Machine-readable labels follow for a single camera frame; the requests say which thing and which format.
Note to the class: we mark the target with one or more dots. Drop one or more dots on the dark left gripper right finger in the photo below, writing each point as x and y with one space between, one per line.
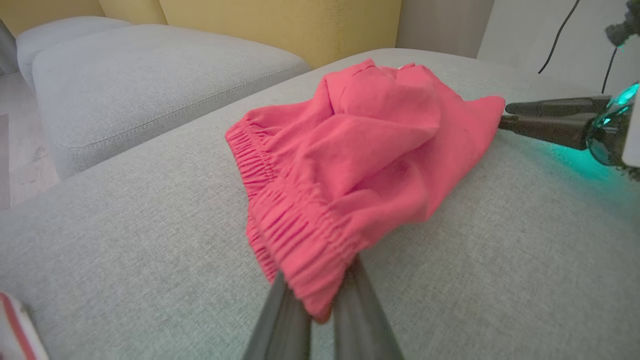
362 325

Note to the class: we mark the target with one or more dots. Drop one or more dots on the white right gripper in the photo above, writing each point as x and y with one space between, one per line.
615 135

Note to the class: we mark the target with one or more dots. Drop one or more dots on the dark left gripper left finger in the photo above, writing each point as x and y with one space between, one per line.
282 330

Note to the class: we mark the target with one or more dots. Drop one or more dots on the red shorts with white stripe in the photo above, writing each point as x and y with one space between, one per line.
375 150

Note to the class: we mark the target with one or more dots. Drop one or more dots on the red and white basketball jersey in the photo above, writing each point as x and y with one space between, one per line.
17 335

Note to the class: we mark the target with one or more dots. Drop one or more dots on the large grey sofa seat cushion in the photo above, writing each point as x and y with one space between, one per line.
500 260

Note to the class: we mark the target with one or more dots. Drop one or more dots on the wide yellow sofa back cushion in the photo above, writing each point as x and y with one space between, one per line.
280 25

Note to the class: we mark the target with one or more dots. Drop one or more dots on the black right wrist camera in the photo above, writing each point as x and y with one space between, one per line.
627 25

